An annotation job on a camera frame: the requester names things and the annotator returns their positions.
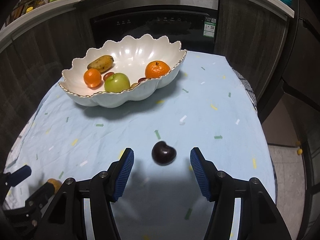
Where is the red jujube date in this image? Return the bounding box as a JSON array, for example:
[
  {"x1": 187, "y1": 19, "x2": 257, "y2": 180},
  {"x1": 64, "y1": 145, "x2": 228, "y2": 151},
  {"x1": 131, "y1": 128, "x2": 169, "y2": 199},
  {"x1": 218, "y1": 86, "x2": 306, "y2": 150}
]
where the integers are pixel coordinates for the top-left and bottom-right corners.
[
  {"x1": 103, "y1": 72, "x2": 114, "y2": 81},
  {"x1": 138, "y1": 77, "x2": 146, "y2": 83}
]

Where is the yellow mango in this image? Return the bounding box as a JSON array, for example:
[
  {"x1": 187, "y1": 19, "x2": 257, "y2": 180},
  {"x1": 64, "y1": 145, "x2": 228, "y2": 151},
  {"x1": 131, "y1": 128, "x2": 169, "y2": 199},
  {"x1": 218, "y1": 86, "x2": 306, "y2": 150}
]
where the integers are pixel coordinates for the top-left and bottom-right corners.
[{"x1": 87, "y1": 55, "x2": 114, "y2": 73}]

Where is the dark purple plum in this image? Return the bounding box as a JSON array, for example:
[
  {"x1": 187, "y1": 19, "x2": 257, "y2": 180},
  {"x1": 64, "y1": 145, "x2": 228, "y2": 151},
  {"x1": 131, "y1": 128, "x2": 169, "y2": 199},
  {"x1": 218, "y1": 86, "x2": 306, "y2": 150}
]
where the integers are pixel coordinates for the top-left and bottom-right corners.
[{"x1": 151, "y1": 141, "x2": 177, "y2": 166}]

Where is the light blue patterned tablecloth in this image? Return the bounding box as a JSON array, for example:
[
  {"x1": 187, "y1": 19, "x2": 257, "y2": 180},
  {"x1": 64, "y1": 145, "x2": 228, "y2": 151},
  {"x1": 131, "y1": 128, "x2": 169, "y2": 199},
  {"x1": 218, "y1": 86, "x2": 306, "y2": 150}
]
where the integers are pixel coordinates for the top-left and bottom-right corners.
[{"x1": 5, "y1": 51, "x2": 276, "y2": 239}]

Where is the green apple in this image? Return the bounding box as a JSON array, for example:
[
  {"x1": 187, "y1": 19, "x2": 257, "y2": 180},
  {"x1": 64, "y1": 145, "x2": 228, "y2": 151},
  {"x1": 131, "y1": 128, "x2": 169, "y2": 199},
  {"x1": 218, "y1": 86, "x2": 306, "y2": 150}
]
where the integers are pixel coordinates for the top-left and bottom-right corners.
[{"x1": 104, "y1": 73, "x2": 131, "y2": 93}]

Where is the checkered cloth under tablecloth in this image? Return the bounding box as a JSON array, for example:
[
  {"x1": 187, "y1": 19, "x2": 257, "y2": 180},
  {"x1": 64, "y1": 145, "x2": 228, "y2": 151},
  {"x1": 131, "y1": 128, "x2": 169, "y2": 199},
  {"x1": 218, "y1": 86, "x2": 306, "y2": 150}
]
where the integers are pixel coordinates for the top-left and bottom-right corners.
[{"x1": 232, "y1": 68, "x2": 257, "y2": 112}]

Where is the small orange tangerine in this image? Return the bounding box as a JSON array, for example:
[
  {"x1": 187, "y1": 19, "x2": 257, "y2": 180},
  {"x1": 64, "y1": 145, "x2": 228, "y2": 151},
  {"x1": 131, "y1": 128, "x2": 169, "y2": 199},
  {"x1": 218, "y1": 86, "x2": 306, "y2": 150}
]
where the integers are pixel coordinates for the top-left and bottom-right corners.
[{"x1": 83, "y1": 68, "x2": 102, "y2": 88}]

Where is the white scalloped ceramic bowl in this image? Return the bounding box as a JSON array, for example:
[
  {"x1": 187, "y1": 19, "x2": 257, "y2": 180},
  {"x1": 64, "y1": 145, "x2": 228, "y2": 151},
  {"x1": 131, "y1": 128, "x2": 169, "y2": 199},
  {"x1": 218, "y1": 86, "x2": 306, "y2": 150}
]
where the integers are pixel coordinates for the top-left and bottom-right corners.
[{"x1": 59, "y1": 34, "x2": 187, "y2": 108}]

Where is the large orange tangerine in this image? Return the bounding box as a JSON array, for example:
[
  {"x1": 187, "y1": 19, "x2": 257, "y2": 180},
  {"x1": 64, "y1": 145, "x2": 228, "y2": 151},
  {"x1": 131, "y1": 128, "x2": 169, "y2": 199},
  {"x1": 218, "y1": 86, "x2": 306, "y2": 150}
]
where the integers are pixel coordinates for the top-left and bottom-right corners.
[{"x1": 145, "y1": 61, "x2": 171, "y2": 79}]

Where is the green energy label sticker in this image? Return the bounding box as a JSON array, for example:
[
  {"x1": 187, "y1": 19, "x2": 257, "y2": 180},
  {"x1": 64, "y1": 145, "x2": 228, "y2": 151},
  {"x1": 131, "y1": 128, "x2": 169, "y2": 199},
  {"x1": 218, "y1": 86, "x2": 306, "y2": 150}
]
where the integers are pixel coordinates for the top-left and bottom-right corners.
[{"x1": 203, "y1": 17, "x2": 216, "y2": 38}]

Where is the black built-in dishwasher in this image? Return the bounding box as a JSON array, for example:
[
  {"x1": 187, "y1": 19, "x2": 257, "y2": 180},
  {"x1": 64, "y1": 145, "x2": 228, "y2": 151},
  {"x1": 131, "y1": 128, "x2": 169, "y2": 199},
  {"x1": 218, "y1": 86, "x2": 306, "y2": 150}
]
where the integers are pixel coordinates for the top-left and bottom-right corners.
[{"x1": 89, "y1": 0, "x2": 219, "y2": 54}]

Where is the yellow cap bottle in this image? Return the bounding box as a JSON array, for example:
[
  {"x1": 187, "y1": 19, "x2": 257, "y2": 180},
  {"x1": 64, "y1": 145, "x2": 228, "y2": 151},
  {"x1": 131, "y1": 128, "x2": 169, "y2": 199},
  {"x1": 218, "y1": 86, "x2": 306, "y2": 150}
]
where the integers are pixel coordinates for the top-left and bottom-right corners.
[{"x1": 25, "y1": 7, "x2": 33, "y2": 13}]

